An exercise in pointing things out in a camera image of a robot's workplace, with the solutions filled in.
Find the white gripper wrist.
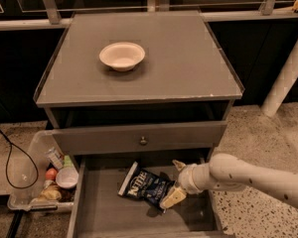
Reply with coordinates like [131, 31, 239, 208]
[160, 160, 203, 209]

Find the blue Kettle chip bag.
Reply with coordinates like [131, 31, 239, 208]
[118, 162, 174, 212]

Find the small white bowl in bin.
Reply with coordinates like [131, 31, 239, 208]
[56, 167, 78, 189]

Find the green packet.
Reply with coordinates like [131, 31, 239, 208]
[64, 156, 74, 168]

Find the metal railing frame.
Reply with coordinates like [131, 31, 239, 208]
[0, 0, 298, 31]

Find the black cable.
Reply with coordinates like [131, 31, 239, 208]
[0, 123, 40, 190]

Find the white diagonal post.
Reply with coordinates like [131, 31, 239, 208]
[261, 39, 298, 117]

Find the white paper bowl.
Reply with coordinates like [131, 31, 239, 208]
[99, 42, 145, 71]

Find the yellow chip bag in bin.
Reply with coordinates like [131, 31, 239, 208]
[37, 185, 62, 201]

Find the orange red ball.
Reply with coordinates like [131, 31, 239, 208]
[45, 168, 58, 180]

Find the clear plastic bin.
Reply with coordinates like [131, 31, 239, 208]
[8, 131, 75, 212]

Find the grey top drawer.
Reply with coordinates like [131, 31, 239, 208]
[52, 121, 226, 155]

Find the round metal drawer knob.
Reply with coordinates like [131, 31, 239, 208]
[139, 137, 148, 146]

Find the grey open middle drawer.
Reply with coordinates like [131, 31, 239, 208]
[67, 150, 224, 238]

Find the grey drawer cabinet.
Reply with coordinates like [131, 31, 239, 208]
[33, 11, 245, 171]

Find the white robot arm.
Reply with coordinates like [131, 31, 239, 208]
[160, 154, 298, 209]

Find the white snack packet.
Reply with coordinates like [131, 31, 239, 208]
[45, 147, 64, 171]

